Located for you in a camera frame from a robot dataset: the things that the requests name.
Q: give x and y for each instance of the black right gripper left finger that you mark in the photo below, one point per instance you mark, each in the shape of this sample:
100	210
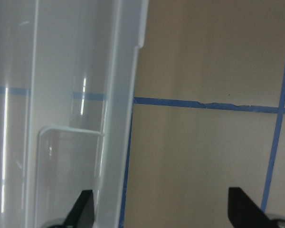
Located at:
82	214

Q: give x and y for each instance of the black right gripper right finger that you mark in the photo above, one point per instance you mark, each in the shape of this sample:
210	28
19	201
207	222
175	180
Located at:
243	212

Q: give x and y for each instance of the clear plastic box lid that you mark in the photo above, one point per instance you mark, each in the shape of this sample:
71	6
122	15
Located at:
67	74

